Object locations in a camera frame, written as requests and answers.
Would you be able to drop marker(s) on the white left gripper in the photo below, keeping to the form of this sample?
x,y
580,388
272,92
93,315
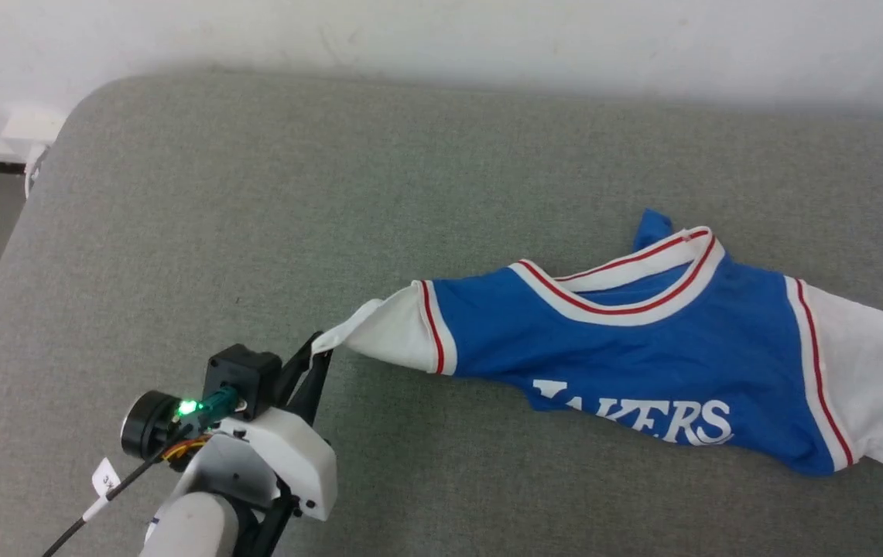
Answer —
x,y
294,456

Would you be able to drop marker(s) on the blue white basketball jersey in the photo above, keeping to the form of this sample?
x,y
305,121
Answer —
x,y
642,348

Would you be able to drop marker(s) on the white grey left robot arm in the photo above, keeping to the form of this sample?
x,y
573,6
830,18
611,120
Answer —
x,y
193,526

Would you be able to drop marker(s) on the grey fabric sofa cushion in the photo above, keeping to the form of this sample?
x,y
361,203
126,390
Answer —
x,y
255,232

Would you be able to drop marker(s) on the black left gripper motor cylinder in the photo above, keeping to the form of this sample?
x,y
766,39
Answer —
x,y
143,425

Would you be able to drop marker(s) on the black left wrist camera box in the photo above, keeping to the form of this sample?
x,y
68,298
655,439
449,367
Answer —
x,y
244,375

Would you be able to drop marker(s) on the white wall socket box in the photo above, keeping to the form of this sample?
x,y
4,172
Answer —
x,y
35,125

